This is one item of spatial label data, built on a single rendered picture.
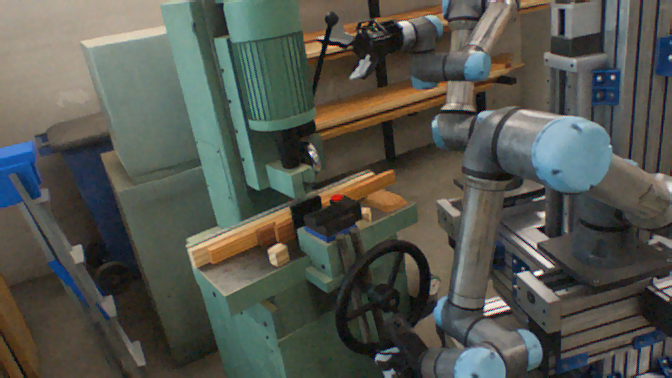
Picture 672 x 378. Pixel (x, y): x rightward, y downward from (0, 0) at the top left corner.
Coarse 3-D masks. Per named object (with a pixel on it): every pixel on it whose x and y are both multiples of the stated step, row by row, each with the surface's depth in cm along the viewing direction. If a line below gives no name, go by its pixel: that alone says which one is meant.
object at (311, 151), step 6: (300, 144) 156; (306, 144) 155; (300, 150) 158; (306, 150) 154; (312, 150) 154; (300, 156) 158; (306, 156) 156; (312, 156) 154; (318, 156) 154; (306, 162) 157; (312, 162) 154; (318, 162) 154; (312, 168) 155; (318, 168) 155; (318, 174) 156
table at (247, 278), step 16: (400, 208) 147; (416, 208) 149; (384, 224) 143; (400, 224) 147; (240, 256) 135; (256, 256) 133; (304, 256) 130; (208, 272) 130; (224, 272) 128; (240, 272) 127; (256, 272) 126; (272, 272) 125; (288, 272) 128; (304, 272) 131; (320, 272) 128; (208, 288) 129; (224, 288) 122; (240, 288) 121; (256, 288) 123; (272, 288) 126; (224, 304) 122; (240, 304) 122
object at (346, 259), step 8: (352, 232) 123; (344, 240) 121; (352, 240) 124; (360, 240) 124; (344, 248) 122; (360, 248) 125; (344, 256) 123; (344, 264) 124; (352, 264) 124; (344, 272) 126; (368, 272) 127; (368, 280) 128; (352, 296) 127; (360, 296) 128; (368, 296) 130; (360, 304) 128; (376, 312) 132; (360, 320) 129; (376, 320) 133; (360, 328) 131; (368, 328) 131; (376, 328) 134; (368, 336) 131; (384, 336) 135
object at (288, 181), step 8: (280, 160) 147; (272, 168) 143; (280, 168) 141; (296, 168) 139; (304, 168) 138; (272, 176) 145; (280, 176) 140; (288, 176) 136; (296, 176) 136; (304, 176) 138; (312, 176) 139; (272, 184) 146; (280, 184) 142; (288, 184) 138; (296, 184) 137; (288, 192) 140; (296, 192) 137; (304, 192) 139
